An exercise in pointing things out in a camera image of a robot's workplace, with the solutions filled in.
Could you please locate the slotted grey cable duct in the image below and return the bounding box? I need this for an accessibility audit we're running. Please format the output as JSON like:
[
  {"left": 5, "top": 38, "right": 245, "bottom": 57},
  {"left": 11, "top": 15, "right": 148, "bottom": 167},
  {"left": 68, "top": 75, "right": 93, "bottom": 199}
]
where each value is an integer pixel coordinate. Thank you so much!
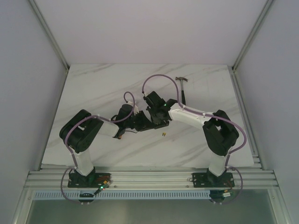
[{"left": 33, "top": 190, "right": 211, "bottom": 200}]

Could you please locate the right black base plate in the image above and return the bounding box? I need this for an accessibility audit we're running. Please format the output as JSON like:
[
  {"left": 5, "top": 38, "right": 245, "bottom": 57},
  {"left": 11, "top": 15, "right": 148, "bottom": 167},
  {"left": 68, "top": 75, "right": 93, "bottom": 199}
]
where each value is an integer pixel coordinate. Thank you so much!
[{"left": 191, "top": 172, "right": 235, "bottom": 188}]

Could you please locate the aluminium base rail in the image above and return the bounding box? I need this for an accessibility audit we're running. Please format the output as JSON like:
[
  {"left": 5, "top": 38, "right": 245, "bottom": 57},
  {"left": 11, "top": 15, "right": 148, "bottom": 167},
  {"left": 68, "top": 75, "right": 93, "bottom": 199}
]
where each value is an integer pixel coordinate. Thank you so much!
[{"left": 24, "top": 165, "right": 278, "bottom": 189}]

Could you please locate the black fuse box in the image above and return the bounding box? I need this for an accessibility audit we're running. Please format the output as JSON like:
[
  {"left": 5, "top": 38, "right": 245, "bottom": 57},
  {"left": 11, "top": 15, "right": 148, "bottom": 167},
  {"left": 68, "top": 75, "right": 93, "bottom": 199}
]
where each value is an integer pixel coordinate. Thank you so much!
[{"left": 153, "top": 119, "right": 170, "bottom": 129}]

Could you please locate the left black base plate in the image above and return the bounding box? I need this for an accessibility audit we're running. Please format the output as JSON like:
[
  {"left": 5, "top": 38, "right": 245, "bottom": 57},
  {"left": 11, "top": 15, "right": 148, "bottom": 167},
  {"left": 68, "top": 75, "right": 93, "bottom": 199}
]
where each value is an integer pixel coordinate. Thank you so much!
[{"left": 68, "top": 173, "right": 111, "bottom": 188}]

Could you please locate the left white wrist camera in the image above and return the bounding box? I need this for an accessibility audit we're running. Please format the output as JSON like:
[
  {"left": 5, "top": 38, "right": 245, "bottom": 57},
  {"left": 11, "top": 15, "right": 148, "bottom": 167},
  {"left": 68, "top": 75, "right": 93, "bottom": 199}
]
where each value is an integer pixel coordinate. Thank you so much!
[{"left": 127, "top": 101, "right": 139, "bottom": 115}]

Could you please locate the left aluminium frame post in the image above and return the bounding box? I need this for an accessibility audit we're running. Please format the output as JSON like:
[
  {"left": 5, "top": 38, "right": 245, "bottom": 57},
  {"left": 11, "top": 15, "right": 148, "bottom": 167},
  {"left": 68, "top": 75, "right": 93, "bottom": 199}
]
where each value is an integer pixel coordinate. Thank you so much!
[{"left": 27, "top": 0, "right": 70, "bottom": 72}]

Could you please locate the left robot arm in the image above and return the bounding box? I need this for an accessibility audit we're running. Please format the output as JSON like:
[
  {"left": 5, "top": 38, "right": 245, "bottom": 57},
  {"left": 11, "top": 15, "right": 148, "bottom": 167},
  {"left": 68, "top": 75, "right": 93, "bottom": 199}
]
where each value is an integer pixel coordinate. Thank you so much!
[{"left": 59, "top": 104, "right": 156, "bottom": 188}]

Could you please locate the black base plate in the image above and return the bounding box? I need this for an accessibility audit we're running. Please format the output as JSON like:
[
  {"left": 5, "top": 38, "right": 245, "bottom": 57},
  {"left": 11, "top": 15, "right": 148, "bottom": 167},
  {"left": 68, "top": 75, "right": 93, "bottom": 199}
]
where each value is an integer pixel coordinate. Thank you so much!
[
  {"left": 191, "top": 172, "right": 235, "bottom": 188},
  {"left": 68, "top": 173, "right": 111, "bottom": 188}
]

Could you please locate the aluminium frame post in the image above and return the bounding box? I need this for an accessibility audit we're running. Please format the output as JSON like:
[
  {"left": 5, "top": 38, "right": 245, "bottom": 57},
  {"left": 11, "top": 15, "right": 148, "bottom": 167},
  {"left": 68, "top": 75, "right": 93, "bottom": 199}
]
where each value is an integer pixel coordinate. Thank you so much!
[
  {"left": 27, "top": 0, "right": 70, "bottom": 72},
  {"left": 232, "top": 0, "right": 275, "bottom": 72}
]

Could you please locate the claw hammer black handle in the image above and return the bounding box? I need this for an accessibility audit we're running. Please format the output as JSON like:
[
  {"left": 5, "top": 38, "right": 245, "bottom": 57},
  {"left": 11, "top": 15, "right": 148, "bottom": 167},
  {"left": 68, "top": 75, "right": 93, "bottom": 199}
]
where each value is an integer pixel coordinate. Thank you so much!
[{"left": 175, "top": 77, "right": 188, "bottom": 105}]

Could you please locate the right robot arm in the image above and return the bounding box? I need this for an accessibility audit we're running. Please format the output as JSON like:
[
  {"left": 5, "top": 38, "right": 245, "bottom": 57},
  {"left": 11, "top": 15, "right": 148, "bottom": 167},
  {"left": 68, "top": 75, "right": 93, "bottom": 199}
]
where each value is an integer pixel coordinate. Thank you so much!
[{"left": 143, "top": 91, "right": 239, "bottom": 186}]

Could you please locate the right aluminium frame post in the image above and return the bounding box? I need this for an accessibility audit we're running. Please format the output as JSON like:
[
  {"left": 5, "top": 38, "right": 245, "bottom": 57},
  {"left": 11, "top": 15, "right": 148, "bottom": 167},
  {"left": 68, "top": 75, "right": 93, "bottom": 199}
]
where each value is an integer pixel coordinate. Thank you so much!
[{"left": 232, "top": 0, "right": 275, "bottom": 72}]

